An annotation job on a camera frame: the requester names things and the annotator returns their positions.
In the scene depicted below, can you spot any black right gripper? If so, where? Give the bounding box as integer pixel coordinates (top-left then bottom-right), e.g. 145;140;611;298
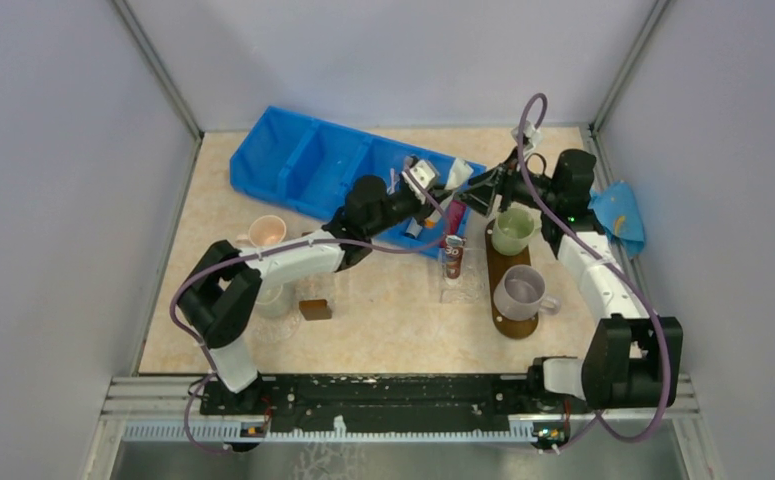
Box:
454;147;561;217

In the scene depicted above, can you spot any white tube orange cap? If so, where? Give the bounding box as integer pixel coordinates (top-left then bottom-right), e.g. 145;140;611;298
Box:
423;158;473;229

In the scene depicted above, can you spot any white tube black cap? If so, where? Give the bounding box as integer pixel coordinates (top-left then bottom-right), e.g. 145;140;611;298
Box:
404;219;423;239

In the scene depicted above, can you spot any green ceramic mug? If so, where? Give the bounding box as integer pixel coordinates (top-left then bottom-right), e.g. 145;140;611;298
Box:
491;208;540;256

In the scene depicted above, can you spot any clear textured acrylic tray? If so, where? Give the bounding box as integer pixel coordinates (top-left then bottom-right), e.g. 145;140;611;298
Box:
429;248;489;304

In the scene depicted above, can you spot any grey ceramic mug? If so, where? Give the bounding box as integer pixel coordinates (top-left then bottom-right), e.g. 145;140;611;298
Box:
492;265;561;322

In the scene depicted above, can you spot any clear holder with wooden ends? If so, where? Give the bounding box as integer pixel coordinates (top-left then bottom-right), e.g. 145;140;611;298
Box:
294;274;350;321

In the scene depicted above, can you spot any white ceramic mug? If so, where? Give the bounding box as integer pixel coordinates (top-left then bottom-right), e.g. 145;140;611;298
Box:
234;215;288;249

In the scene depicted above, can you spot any cream speckled ceramic mug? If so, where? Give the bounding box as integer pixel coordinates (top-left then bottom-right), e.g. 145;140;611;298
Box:
253;284;295;318

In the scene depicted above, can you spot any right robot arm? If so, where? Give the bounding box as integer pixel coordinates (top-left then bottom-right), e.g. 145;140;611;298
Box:
459;149;683;412

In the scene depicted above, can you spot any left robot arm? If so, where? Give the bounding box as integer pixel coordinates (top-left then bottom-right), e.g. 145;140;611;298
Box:
169;171;460;414

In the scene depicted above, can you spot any brown oval wooden tray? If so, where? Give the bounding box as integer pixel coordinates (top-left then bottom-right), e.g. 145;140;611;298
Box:
484;219;539;340

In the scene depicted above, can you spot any blue crumpled cloth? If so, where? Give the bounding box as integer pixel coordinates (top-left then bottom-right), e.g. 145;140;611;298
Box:
588;181;646;259

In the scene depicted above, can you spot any blue divided storage bin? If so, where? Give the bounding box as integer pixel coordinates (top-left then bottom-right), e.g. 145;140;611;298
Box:
229;106;455;222

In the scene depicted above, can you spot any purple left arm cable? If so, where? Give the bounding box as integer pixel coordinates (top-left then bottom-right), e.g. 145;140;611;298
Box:
169;168;455;457

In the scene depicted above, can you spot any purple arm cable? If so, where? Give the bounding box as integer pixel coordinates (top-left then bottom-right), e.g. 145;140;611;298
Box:
169;168;455;457
516;92;673;445

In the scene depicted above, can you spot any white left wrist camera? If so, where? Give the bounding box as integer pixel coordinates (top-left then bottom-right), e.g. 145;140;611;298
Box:
401;155;439;199

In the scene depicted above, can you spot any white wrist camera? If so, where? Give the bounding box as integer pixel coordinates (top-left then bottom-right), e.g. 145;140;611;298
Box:
401;155;439;199
511;123;543;157

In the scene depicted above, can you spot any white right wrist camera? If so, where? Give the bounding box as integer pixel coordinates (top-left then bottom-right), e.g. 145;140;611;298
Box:
511;123;543;157

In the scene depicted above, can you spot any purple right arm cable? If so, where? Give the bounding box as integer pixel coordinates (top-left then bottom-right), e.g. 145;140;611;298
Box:
516;92;673;445

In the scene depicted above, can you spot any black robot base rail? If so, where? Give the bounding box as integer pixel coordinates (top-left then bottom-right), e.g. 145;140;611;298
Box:
199;354;577;439

